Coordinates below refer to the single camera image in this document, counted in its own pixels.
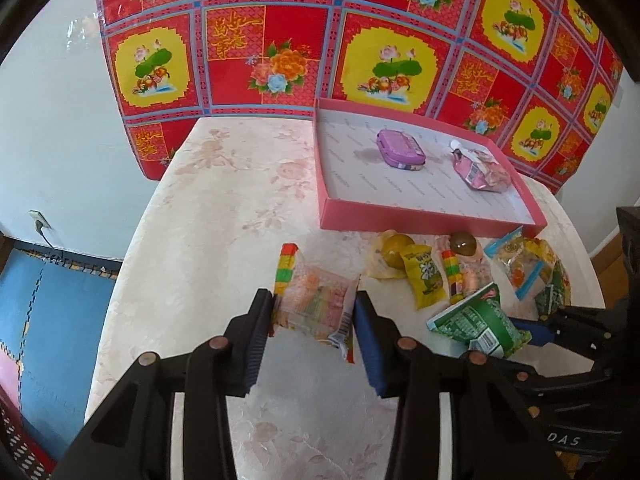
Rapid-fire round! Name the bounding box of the pink cardboard box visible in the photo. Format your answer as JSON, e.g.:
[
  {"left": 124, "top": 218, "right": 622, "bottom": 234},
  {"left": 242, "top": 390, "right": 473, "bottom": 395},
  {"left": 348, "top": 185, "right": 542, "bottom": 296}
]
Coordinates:
[{"left": 312, "top": 97, "right": 548, "bottom": 236}]

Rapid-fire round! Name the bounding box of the green snack packet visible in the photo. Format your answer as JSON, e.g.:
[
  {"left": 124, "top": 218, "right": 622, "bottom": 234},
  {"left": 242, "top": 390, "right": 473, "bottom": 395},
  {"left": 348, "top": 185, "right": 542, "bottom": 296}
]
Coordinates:
[{"left": 426, "top": 282, "right": 533, "bottom": 358}]

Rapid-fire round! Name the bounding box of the white floral tablecloth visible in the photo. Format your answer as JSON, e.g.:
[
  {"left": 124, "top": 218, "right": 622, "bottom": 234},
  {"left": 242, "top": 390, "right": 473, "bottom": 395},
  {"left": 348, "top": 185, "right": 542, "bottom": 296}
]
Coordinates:
[{"left": 85, "top": 117, "right": 606, "bottom": 480}]

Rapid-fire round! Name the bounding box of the brown jelly cup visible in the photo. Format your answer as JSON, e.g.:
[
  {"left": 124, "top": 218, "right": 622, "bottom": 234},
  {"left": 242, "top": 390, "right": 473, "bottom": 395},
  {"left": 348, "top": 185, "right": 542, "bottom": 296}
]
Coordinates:
[{"left": 436, "top": 230, "right": 488, "bottom": 270}]

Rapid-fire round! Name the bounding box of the blue foam floor mat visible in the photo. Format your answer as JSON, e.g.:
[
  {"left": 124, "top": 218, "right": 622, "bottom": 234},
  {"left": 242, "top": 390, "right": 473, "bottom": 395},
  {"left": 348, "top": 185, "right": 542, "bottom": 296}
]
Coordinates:
[{"left": 0, "top": 240, "right": 118, "bottom": 456}]

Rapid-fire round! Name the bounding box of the yellow green candy packet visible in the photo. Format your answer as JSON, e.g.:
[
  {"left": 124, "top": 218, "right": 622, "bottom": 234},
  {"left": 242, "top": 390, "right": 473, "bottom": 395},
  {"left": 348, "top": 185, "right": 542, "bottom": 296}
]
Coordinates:
[
  {"left": 402, "top": 244, "right": 447, "bottom": 311},
  {"left": 535, "top": 260, "right": 572, "bottom": 318}
]

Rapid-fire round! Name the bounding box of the clear rainbow candy packet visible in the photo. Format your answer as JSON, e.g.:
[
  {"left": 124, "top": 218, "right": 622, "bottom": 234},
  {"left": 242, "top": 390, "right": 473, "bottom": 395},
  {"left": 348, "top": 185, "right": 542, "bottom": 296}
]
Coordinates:
[{"left": 270, "top": 242, "right": 361, "bottom": 363}]

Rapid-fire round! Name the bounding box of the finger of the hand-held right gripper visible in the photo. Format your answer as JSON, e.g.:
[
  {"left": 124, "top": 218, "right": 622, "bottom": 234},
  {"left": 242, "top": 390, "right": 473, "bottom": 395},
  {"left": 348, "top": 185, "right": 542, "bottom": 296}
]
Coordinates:
[
  {"left": 497, "top": 357, "right": 615, "bottom": 398},
  {"left": 512, "top": 306, "right": 632, "bottom": 357}
]

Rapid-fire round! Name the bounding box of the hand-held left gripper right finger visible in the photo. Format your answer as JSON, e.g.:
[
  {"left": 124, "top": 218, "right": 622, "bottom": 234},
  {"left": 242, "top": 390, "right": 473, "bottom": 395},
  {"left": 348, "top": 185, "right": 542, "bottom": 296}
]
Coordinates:
[{"left": 354, "top": 291, "right": 571, "bottom": 480}]

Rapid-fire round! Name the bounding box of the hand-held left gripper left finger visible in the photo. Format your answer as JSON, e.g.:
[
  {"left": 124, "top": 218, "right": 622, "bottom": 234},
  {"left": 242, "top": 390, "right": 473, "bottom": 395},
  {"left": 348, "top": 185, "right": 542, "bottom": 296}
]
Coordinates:
[{"left": 50, "top": 287, "right": 276, "bottom": 480}]

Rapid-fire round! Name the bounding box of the purple tin case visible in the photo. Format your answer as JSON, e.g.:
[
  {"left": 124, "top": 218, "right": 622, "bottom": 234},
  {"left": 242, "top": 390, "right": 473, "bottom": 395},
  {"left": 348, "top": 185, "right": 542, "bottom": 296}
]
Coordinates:
[{"left": 376, "top": 129, "right": 427, "bottom": 171}]

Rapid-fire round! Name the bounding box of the yellow jelly cup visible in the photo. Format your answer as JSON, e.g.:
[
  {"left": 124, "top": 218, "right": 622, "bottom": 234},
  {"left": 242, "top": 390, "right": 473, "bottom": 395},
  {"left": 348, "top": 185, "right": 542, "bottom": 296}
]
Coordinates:
[{"left": 367, "top": 230, "right": 416, "bottom": 281}]

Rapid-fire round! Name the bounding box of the blue-edged clear snack packet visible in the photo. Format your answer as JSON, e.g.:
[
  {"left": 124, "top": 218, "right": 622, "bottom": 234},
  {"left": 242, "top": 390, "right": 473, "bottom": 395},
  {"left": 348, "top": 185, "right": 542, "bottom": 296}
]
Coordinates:
[{"left": 482, "top": 227, "right": 558, "bottom": 302}]

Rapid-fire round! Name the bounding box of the pink snack packet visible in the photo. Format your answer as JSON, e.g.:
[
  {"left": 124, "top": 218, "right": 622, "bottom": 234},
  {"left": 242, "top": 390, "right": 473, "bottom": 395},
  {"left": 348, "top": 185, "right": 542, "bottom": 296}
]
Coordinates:
[{"left": 449, "top": 140, "right": 513, "bottom": 193}]

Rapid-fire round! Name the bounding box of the red floral printed cloth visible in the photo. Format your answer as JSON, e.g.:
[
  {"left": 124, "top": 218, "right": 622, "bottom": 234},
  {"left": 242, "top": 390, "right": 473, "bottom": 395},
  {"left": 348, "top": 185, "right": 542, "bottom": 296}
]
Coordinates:
[{"left": 94, "top": 0, "right": 626, "bottom": 196}]

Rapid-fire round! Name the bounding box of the dark furniture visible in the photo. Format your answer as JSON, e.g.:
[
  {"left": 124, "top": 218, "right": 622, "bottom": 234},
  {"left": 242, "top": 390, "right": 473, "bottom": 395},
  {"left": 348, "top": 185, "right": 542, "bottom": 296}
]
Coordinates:
[{"left": 616, "top": 206, "right": 640, "bottom": 306}]

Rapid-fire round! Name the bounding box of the small rainbow striped packet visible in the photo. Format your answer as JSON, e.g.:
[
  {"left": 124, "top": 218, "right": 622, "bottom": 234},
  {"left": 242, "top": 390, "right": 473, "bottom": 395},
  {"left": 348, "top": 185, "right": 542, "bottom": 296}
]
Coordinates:
[{"left": 440, "top": 250, "right": 493, "bottom": 306}]

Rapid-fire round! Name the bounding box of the red foam floor mat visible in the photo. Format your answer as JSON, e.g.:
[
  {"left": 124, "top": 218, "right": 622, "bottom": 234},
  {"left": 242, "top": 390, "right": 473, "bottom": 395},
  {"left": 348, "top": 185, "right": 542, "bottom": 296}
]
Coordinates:
[{"left": 0, "top": 350, "right": 56, "bottom": 476}]

